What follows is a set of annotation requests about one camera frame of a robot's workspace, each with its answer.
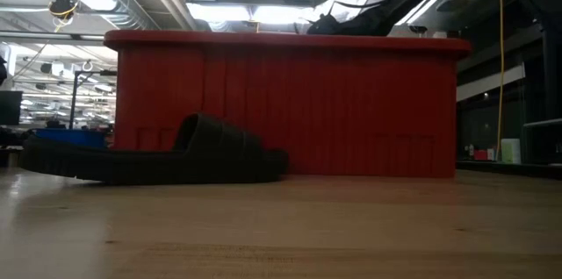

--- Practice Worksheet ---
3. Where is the pale green box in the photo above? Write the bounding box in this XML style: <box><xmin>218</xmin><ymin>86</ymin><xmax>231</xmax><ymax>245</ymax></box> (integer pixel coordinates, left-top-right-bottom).
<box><xmin>500</xmin><ymin>138</ymin><xmax>522</xmax><ymax>165</ymax></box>

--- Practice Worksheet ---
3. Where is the grey shelf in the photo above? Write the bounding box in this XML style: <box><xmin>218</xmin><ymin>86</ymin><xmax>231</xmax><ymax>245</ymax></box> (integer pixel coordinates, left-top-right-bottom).
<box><xmin>522</xmin><ymin>118</ymin><xmax>562</xmax><ymax>129</ymax></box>

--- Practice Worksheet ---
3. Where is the yellow power cable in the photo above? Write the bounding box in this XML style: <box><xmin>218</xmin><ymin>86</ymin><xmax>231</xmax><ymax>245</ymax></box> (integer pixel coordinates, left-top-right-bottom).
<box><xmin>494</xmin><ymin>0</ymin><xmax>506</xmax><ymax>161</ymax></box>

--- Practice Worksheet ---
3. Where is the blue storage bin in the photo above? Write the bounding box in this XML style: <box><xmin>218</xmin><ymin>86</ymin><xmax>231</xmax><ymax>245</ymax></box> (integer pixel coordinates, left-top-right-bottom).
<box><xmin>34</xmin><ymin>127</ymin><xmax>107</xmax><ymax>149</ymax></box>

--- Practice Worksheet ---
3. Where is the black background monitor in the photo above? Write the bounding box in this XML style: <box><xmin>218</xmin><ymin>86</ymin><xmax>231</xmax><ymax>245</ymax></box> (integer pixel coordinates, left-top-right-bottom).
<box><xmin>0</xmin><ymin>89</ymin><xmax>24</xmax><ymax>126</ymax></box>

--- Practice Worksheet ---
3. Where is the black metal stand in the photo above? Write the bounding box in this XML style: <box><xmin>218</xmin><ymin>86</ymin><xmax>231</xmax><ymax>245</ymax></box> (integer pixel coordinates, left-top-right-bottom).
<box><xmin>68</xmin><ymin>69</ymin><xmax>120</xmax><ymax>131</ymax></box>

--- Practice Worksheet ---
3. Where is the red plastic bin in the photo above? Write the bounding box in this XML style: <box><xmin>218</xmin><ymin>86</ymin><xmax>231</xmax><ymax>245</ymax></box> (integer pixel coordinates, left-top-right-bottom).
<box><xmin>104</xmin><ymin>29</ymin><xmax>473</xmax><ymax>179</ymax></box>

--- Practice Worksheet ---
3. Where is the yellow ceiling cable reel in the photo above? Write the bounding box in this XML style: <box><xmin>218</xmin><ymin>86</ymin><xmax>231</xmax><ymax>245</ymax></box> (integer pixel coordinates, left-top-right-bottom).
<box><xmin>47</xmin><ymin>0</ymin><xmax>80</xmax><ymax>21</ymax></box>

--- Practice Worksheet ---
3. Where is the black slide sandal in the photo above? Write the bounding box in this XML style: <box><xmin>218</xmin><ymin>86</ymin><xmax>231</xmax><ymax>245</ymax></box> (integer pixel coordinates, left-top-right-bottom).
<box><xmin>19</xmin><ymin>111</ymin><xmax>290</xmax><ymax>185</ymax></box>

